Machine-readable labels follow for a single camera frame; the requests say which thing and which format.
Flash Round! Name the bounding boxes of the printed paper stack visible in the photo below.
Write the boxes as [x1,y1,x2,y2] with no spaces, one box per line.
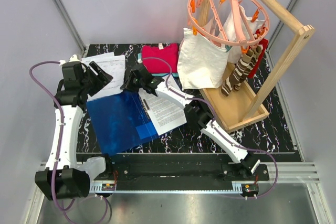
[82,52,125,101]

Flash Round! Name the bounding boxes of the white paper sheets stack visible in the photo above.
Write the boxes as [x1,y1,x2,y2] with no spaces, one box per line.
[139,89,186,135]

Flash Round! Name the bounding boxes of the blue plastic folder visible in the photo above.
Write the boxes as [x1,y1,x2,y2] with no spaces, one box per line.
[87,91,159,156]

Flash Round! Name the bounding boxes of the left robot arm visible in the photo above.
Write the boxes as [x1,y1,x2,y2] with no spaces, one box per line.
[35,60,113,201]

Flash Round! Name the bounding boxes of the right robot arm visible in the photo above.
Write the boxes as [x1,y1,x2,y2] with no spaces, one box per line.
[121,63,260,180]

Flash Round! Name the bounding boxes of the red folded shirt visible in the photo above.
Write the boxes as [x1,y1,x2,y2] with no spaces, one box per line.
[141,44,179,74]

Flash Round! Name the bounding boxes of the teal folded shirt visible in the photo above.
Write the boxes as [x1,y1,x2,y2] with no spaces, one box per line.
[137,53,179,78]

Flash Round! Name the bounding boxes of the white hanging towel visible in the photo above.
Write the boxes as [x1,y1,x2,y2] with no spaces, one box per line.
[177,28,228,90]

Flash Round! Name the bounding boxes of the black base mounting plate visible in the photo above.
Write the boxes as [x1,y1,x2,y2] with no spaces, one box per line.
[90,153,270,194]

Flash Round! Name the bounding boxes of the brown striped socks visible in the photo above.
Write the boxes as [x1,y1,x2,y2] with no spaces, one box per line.
[221,45,262,97]

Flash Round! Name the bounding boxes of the pink round clip hanger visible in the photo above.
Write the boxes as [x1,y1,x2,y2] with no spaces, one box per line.
[187,0,270,51]

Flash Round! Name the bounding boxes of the red hanging cloth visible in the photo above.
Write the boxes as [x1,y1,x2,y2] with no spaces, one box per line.
[247,26,268,79]

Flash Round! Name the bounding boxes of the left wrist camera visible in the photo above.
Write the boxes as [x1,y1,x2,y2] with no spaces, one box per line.
[68,54,87,72]

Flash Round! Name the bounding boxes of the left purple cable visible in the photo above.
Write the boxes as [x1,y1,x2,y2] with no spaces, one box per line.
[28,60,112,223]

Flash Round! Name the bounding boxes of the wooden drying rack frame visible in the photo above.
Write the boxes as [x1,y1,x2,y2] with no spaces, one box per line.
[201,0,315,133]

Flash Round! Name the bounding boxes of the aluminium rail frame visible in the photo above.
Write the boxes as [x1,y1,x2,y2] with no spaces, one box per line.
[25,154,335,223]

